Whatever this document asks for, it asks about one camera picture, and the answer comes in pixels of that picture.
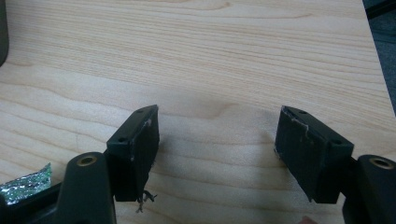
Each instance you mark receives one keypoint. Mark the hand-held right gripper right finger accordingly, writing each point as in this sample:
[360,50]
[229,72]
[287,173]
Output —
[311,149]

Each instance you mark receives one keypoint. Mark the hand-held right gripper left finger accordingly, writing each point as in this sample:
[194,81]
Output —
[130,155]

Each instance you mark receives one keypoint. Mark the crumpled silver foil wrapper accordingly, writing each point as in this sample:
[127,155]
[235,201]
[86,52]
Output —
[25,186]

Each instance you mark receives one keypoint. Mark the dark rounded object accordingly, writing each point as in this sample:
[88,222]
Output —
[3,31]

